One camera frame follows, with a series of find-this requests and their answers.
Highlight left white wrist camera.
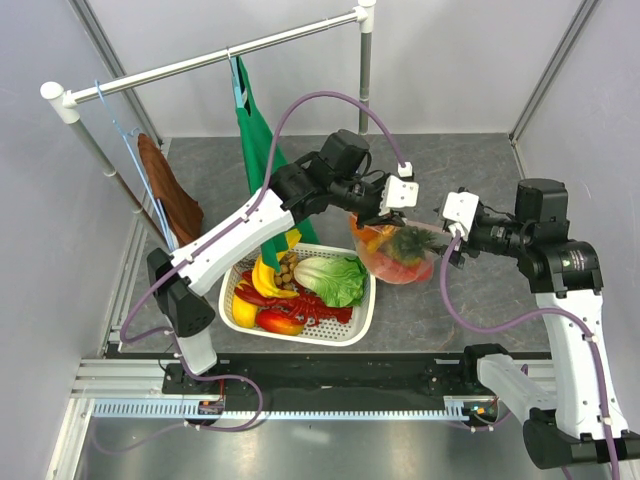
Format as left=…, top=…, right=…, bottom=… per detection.
left=379, top=162, right=419, bottom=215

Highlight red yellow toy mango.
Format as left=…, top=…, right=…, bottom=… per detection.
left=255, top=309, right=304, bottom=336

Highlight white slotted cable duct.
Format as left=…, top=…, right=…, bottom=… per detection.
left=92, top=398, right=469, bottom=421

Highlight orange toy pumpkin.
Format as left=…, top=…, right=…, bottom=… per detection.
left=349, top=216, right=398, bottom=254

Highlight brown cloth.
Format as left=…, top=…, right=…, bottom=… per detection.
left=137, top=133, right=204, bottom=247

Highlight white perforated plastic basket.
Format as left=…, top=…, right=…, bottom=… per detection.
left=218, top=253, right=376, bottom=347

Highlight toy watermelon slice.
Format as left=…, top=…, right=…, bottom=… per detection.
left=364, top=255, right=429, bottom=285

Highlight red toy lobster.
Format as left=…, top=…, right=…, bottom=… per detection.
left=234, top=271, right=353, bottom=326

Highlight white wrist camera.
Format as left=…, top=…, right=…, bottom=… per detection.
left=379, top=162, right=419, bottom=215
left=436, top=191, right=480, bottom=241

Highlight brown toy nut cluster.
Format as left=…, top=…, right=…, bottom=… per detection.
left=274, top=252, right=298, bottom=291

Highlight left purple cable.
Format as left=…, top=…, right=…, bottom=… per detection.
left=119, top=90, right=409, bottom=344

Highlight light blue wire hanger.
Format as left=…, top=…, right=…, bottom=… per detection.
left=94, top=80, right=177, bottom=252

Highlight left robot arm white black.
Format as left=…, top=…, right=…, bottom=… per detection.
left=148, top=129, right=417, bottom=393

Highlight green toy lettuce leaf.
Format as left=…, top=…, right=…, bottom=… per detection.
left=293, top=256, right=368, bottom=308

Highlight blue hanger with shirt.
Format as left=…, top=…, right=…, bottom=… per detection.
left=228, top=56, right=251, bottom=114

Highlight white clothes rack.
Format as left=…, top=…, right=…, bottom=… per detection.
left=40, top=1, right=375, bottom=249

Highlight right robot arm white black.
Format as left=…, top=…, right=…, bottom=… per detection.
left=439, top=178, right=639, bottom=479

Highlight yellow toy lemon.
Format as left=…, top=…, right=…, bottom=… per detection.
left=232, top=295, right=260, bottom=329

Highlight green shirt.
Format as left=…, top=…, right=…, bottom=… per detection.
left=235, top=59, right=319, bottom=244

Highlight clear pink zip top bag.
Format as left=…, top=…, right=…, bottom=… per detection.
left=348, top=214, right=448, bottom=285

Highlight yellow toy bananas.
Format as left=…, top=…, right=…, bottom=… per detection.
left=251, top=229, right=302, bottom=297

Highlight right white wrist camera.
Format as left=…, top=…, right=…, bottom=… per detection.
left=436, top=191, right=480, bottom=241

